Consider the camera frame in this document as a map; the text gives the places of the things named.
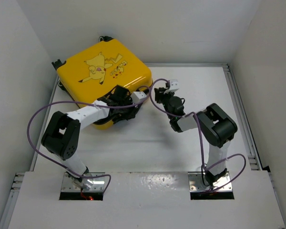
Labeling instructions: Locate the yellow suitcase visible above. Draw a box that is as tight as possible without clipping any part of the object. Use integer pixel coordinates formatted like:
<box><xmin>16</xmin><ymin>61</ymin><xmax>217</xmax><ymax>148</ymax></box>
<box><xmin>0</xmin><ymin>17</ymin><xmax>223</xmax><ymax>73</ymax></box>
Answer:
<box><xmin>52</xmin><ymin>36</ymin><xmax>153</xmax><ymax>129</ymax></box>

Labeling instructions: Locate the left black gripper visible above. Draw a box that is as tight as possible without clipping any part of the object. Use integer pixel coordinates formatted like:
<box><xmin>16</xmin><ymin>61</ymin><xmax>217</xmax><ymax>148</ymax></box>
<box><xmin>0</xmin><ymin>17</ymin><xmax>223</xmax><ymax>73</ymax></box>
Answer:
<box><xmin>118</xmin><ymin>95</ymin><xmax>139</xmax><ymax>120</ymax></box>

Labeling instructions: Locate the white front panel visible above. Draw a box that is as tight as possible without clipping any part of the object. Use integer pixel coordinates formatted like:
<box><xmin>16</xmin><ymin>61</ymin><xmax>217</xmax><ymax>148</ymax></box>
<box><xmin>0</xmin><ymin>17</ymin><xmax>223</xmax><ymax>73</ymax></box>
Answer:
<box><xmin>9</xmin><ymin>171</ymin><xmax>285</xmax><ymax>229</ymax></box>

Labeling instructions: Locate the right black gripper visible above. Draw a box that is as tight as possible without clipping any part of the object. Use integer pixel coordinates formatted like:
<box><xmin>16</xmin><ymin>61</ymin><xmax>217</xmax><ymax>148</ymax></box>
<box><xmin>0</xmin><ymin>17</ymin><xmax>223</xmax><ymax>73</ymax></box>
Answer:
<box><xmin>155</xmin><ymin>87</ymin><xmax>175</xmax><ymax>120</ymax></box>

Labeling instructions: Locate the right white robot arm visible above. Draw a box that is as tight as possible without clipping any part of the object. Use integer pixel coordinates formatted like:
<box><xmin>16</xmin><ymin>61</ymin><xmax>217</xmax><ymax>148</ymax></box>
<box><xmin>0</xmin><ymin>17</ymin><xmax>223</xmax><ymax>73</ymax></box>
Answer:
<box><xmin>153</xmin><ymin>80</ymin><xmax>238</xmax><ymax>186</ymax></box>

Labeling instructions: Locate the metal base plate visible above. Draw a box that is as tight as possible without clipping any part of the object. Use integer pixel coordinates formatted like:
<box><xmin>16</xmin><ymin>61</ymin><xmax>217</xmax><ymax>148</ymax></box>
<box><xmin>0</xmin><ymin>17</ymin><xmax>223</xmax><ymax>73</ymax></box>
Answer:
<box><xmin>188</xmin><ymin>172</ymin><xmax>233</xmax><ymax>193</ymax></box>
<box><xmin>61</xmin><ymin>172</ymin><xmax>105</xmax><ymax>193</ymax></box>

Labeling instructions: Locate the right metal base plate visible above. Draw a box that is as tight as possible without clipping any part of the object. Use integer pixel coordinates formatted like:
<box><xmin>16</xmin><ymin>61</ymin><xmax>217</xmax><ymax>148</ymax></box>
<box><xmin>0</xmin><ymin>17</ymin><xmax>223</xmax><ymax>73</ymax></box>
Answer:
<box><xmin>188</xmin><ymin>172</ymin><xmax>233</xmax><ymax>193</ymax></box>

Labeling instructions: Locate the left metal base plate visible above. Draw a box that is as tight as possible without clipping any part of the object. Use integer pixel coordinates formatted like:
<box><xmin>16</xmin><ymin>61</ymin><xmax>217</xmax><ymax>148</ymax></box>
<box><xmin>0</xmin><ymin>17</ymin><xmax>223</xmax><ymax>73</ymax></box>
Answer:
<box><xmin>61</xmin><ymin>172</ymin><xmax>105</xmax><ymax>193</ymax></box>

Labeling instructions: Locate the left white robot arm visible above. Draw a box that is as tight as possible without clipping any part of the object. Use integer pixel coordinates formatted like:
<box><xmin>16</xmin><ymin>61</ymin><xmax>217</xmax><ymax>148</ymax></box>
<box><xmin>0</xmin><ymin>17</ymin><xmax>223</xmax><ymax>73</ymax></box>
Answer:
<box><xmin>41</xmin><ymin>85</ymin><xmax>149</xmax><ymax>189</ymax></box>

